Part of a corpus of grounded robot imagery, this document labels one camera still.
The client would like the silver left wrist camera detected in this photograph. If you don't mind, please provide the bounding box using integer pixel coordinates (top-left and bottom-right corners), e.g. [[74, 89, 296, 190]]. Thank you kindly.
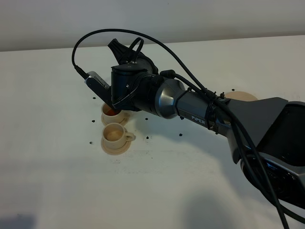
[[85, 71, 114, 109]]

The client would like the beige teacup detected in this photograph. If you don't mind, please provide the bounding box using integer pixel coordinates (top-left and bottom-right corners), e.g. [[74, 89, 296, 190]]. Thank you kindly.
[[101, 103, 122, 116], [102, 123, 135, 148]]

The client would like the beige far cup saucer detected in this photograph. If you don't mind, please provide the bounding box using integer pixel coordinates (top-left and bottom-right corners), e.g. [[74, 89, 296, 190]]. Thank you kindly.
[[101, 110, 131, 126]]

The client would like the beige near cup saucer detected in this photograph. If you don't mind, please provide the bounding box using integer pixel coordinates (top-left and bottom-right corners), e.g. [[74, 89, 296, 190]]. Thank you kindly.
[[101, 139, 131, 156]]

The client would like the black cable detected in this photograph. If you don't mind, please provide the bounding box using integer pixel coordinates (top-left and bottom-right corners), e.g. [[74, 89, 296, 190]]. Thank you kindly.
[[71, 29, 305, 229]]

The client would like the beige cup saucer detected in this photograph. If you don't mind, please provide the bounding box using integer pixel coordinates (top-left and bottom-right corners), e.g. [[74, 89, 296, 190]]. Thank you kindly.
[[101, 139, 131, 156], [101, 110, 131, 126]]

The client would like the beige near teacup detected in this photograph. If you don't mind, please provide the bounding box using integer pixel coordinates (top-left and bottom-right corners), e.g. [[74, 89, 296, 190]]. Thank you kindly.
[[102, 123, 135, 148]]

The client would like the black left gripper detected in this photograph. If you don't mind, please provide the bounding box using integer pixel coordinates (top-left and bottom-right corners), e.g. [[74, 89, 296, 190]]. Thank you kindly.
[[108, 39, 164, 112]]

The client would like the beige round teapot saucer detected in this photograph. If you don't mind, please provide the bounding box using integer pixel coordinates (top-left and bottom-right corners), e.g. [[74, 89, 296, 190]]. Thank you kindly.
[[225, 91, 258, 102]]

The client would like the beige far teacup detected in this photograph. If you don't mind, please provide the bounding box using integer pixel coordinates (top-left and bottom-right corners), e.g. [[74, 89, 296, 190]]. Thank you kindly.
[[101, 103, 122, 116]]

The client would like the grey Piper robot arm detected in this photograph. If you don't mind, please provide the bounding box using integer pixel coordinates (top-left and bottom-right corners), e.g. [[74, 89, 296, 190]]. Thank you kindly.
[[108, 40, 305, 208]]

